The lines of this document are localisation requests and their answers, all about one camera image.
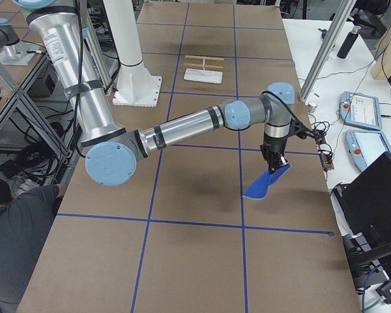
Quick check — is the right wooden rack rod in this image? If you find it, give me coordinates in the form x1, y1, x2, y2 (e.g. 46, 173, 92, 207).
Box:
184, 55, 225, 61

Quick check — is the far teach pendant tablet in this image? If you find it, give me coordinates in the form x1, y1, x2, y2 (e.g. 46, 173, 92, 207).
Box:
339, 91, 382, 130

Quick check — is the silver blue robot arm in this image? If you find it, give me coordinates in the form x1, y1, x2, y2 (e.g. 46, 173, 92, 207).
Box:
0, 18, 33, 66
19, 1, 294, 186

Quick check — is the white towel rack base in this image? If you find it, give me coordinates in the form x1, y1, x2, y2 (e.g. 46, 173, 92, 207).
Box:
184, 68, 223, 84

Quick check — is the near teach pendant tablet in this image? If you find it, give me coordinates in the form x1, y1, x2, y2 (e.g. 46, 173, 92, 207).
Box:
345, 130, 391, 172

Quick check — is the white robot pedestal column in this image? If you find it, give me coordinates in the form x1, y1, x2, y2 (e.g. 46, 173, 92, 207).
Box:
104, 0, 162, 107

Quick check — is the small silver cylinder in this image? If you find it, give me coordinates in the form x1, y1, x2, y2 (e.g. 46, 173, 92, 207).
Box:
307, 102, 317, 113

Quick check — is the blue microfiber towel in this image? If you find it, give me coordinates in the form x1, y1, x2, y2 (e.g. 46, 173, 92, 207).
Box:
242, 164, 291, 200

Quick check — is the black water bottle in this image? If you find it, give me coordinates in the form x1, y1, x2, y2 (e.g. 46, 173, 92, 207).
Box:
337, 25, 361, 59

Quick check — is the person in grey shirt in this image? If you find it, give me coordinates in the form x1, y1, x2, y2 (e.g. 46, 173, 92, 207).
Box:
0, 179, 66, 312

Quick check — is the teach pendant tablet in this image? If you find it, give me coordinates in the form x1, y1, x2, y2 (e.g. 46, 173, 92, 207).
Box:
345, 130, 391, 172
339, 91, 382, 130

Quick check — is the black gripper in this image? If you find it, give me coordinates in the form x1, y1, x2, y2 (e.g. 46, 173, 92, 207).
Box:
260, 138, 287, 173

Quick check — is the aluminium frame post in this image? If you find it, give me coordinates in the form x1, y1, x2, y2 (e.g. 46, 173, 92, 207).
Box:
298, 0, 356, 102

